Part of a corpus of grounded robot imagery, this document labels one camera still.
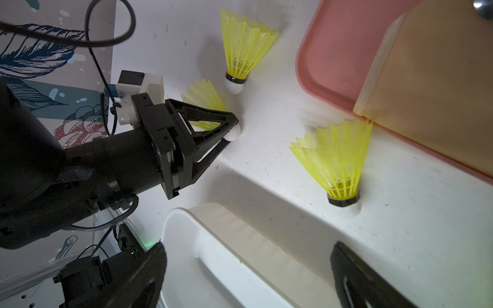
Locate beige folded cloth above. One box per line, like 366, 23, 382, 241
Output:
353, 1, 492, 179

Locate yellow shuttlecock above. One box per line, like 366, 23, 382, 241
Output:
182, 79, 241, 142
290, 120, 373, 217
220, 9, 279, 94

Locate steel spoon on tray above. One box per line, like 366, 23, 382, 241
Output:
472, 0, 493, 20

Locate pink plastic tray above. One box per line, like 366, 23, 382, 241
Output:
296, 1, 492, 183

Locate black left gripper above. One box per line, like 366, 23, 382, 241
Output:
131, 93, 239, 200

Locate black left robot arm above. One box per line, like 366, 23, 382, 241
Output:
1, 84, 239, 250

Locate white plastic storage box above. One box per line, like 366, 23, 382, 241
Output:
161, 203, 340, 307

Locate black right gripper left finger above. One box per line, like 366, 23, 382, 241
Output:
57, 241, 168, 308

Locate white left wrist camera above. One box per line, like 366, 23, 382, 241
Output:
116, 70, 164, 128

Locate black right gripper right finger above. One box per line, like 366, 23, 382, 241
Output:
331, 241, 415, 307

